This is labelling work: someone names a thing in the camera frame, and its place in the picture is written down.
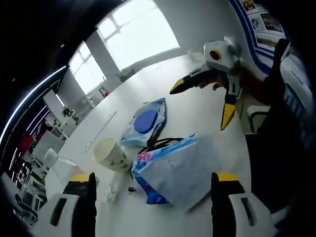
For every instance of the green potted plant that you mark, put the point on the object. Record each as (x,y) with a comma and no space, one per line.
(67,111)

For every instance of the crumpled clear plastic wrapper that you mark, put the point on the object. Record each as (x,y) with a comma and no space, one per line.
(110,193)

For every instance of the white grey worn device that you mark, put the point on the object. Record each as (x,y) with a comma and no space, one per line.
(296,79)

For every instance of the blue white wall display board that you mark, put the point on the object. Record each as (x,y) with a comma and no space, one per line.
(259,29)

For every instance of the large window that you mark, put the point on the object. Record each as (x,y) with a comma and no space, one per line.
(86,69)
(138,32)

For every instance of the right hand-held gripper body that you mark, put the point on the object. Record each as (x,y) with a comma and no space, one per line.
(219,55)

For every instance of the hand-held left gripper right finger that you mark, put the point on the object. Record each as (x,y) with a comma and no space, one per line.
(222,205)

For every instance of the white paper cup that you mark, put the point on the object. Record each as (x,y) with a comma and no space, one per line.
(109,155)

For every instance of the wet wipes pack blue lid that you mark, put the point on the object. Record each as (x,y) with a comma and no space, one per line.
(144,122)

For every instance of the blue patterned tissue pack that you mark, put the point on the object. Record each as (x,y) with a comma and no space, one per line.
(177,170)

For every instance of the ceiling light strip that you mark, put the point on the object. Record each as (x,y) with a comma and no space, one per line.
(27,98)

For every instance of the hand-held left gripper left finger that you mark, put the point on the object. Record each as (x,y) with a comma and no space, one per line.
(81,205)

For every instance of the white office chair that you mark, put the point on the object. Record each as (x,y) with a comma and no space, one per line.
(254,118)

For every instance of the white table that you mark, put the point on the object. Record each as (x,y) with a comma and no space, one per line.
(197,118)

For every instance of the person's right hand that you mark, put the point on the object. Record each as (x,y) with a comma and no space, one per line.
(212,84)

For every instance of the red floor object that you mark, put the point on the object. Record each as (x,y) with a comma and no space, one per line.
(103,91)

